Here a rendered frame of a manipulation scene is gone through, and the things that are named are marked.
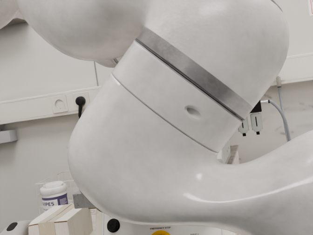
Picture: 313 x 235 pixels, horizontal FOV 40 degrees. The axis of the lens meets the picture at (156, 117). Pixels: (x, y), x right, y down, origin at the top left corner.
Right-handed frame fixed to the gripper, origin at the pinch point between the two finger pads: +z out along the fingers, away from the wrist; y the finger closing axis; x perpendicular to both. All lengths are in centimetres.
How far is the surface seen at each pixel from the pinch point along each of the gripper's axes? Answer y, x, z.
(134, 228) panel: -2.9, 6.5, 19.1
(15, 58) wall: 68, 74, -37
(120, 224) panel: -2.4, 10.2, 17.9
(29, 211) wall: 68, 80, 31
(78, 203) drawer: -23.7, 10.0, 6.6
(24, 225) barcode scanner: 9.0, 44.3, 19.9
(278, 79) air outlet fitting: 62, -34, -11
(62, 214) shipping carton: 10.6, 32.5, 17.8
